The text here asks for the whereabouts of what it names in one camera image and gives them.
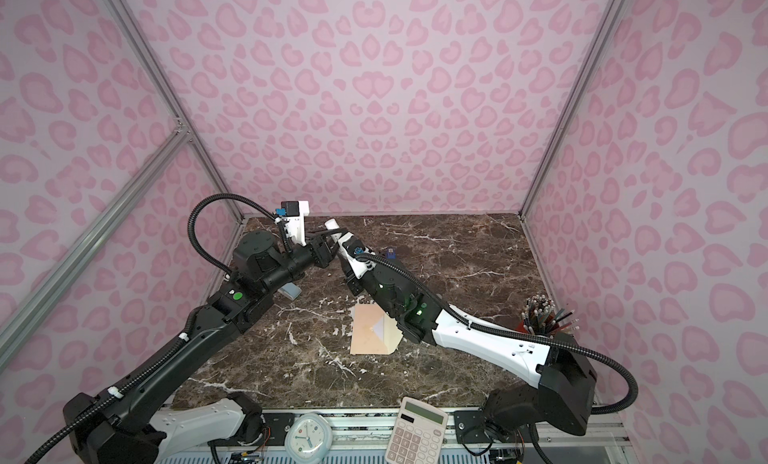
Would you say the left black corrugated cable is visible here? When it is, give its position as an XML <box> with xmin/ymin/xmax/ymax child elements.
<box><xmin>23</xmin><ymin>192</ymin><xmax>280</xmax><ymax>464</ymax></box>

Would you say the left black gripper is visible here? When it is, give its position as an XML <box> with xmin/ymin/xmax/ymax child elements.
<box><xmin>263</xmin><ymin>224</ymin><xmax>347</xmax><ymax>298</ymax></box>

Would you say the white round clock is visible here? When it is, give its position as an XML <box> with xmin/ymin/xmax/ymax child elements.
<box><xmin>284</xmin><ymin>413</ymin><xmax>334</xmax><ymax>464</ymax></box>

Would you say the red pen holder cup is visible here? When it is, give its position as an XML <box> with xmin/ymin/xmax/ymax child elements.
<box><xmin>516</xmin><ymin>294</ymin><xmax>579</xmax><ymax>338</ymax></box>

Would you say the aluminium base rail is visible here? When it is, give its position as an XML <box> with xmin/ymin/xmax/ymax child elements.
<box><xmin>151</xmin><ymin>400</ymin><xmax>639</xmax><ymax>463</ymax></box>

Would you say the light blue box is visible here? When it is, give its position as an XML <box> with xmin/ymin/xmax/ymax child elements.
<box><xmin>278</xmin><ymin>282</ymin><xmax>302</xmax><ymax>301</ymax></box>

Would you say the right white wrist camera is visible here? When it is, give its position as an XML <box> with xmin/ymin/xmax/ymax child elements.
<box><xmin>337</xmin><ymin>232</ymin><xmax>375</xmax><ymax>279</ymax></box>

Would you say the white calculator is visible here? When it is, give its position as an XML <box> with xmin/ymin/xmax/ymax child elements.
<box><xmin>385</xmin><ymin>397</ymin><xmax>449</xmax><ymax>464</ymax></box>

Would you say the white glue stick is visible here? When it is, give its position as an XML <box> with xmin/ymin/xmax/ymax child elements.
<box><xmin>324</xmin><ymin>219</ymin><xmax>341</xmax><ymax>233</ymax></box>

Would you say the right black corrugated cable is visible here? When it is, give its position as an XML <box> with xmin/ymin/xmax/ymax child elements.
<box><xmin>359</xmin><ymin>253</ymin><xmax>639</xmax><ymax>416</ymax></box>

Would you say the beige envelope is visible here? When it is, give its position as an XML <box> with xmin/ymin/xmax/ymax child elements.
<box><xmin>350</xmin><ymin>304</ymin><xmax>403</xmax><ymax>355</ymax></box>

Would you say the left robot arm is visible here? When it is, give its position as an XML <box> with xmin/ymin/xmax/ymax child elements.
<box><xmin>64</xmin><ymin>229</ymin><xmax>343</xmax><ymax>463</ymax></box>

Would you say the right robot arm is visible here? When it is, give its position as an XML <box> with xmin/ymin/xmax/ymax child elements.
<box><xmin>340</xmin><ymin>258</ymin><xmax>597</xmax><ymax>436</ymax></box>

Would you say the black corrugated cable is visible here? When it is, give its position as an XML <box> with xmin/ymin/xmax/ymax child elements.
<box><xmin>359</xmin><ymin>253</ymin><xmax>639</xmax><ymax>416</ymax></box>
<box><xmin>23</xmin><ymin>192</ymin><xmax>280</xmax><ymax>464</ymax></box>

